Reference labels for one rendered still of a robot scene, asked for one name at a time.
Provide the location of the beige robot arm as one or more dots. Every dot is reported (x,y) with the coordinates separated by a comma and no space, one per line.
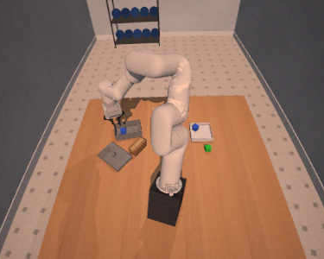
(168,137)

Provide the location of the green block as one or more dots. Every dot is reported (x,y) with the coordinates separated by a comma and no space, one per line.
(208,148)

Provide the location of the blue block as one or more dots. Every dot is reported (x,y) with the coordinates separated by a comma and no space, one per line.
(195,127)
(123,130)

